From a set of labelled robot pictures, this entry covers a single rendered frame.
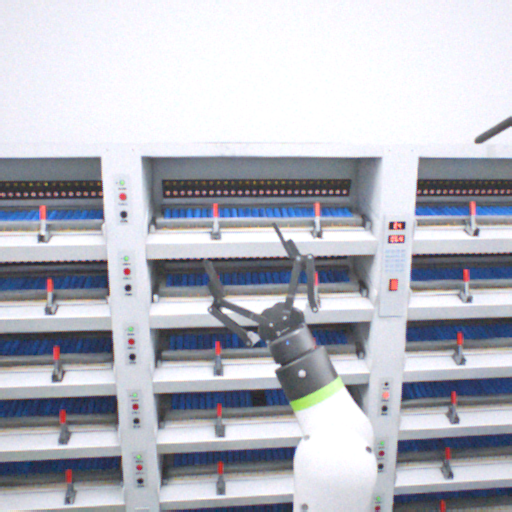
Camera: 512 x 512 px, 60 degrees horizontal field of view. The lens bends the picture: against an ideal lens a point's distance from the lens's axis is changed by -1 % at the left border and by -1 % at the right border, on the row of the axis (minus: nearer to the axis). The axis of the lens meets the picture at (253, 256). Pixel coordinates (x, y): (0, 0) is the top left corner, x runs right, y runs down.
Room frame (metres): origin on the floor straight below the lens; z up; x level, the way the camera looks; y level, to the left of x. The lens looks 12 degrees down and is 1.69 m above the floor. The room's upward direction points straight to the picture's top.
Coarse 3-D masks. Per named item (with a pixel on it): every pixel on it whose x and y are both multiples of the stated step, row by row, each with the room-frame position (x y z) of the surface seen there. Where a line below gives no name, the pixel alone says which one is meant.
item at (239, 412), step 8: (216, 408) 1.21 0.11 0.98; (224, 408) 1.21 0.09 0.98; (232, 408) 1.21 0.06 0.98; (240, 408) 1.21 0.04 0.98; (248, 408) 1.21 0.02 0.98; (256, 408) 1.21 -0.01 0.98; (264, 408) 1.21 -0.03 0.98; (272, 408) 1.22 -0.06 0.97; (280, 408) 1.22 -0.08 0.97; (288, 408) 1.22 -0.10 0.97; (168, 416) 1.18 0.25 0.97; (176, 416) 1.18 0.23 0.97; (184, 416) 1.19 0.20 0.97; (192, 416) 1.19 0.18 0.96; (200, 416) 1.19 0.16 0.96; (208, 416) 1.19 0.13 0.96; (216, 416) 1.20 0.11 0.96; (224, 416) 1.20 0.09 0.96; (232, 416) 1.20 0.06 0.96; (240, 416) 1.21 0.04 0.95; (248, 416) 1.21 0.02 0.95; (256, 416) 1.21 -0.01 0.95; (264, 416) 1.20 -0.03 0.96
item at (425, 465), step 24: (408, 456) 1.25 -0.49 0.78; (432, 456) 1.26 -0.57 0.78; (456, 456) 1.26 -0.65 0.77; (480, 456) 1.27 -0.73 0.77; (504, 456) 1.28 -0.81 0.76; (408, 480) 1.20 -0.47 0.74; (432, 480) 1.20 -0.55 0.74; (456, 480) 1.20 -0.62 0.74; (480, 480) 1.20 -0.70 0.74; (504, 480) 1.21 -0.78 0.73
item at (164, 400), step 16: (352, 384) 1.31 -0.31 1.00; (160, 400) 1.24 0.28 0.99; (160, 416) 1.17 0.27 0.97; (272, 416) 1.21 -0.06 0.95; (288, 416) 1.22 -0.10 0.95; (160, 432) 1.15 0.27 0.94; (176, 432) 1.15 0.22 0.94; (192, 432) 1.15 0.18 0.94; (208, 432) 1.15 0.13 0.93; (224, 432) 1.16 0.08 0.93; (240, 432) 1.16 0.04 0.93; (256, 432) 1.16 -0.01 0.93; (272, 432) 1.16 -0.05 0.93; (288, 432) 1.16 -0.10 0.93; (160, 448) 1.12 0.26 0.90; (176, 448) 1.13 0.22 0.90; (192, 448) 1.13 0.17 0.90; (208, 448) 1.14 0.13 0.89; (224, 448) 1.14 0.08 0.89; (240, 448) 1.15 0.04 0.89; (256, 448) 1.15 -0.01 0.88
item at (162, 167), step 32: (0, 160) 1.27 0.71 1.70; (32, 160) 1.28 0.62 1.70; (64, 160) 1.29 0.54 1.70; (96, 160) 1.30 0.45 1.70; (160, 160) 1.31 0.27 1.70; (192, 160) 1.32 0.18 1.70; (224, 160) 1.33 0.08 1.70; (256, 160) 1.34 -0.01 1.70; (288, 160) 1.35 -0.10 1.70; (320, 160) 1.36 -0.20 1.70; (352, 160) 1.37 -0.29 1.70; (448, 160) 1.39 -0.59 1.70; (480, 160) 1.40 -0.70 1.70; (160, 192) 1.31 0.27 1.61; (352, 192) 1.37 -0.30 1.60; (352, 256) 1.37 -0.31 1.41
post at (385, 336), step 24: (384, 144) 1.17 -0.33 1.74; (408, 144) 1.17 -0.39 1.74; (360, 168) 1.34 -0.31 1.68; (384, 168) 1.17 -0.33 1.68; (408, 168) 1.17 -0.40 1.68; (360, 192) 1.33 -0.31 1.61; (384, 192) 1.17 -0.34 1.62; (408, 192) 1.18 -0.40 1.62; (408, 240) 1.18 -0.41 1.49; (408, 264) 1.18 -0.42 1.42; (408, 288) 1.18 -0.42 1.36; (384, 336) 1.17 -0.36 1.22; (384, 360) 1.17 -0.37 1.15; (360, 384) 1.25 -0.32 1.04; (384, 432) 1.17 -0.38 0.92; (384, 480) 1.17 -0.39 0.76
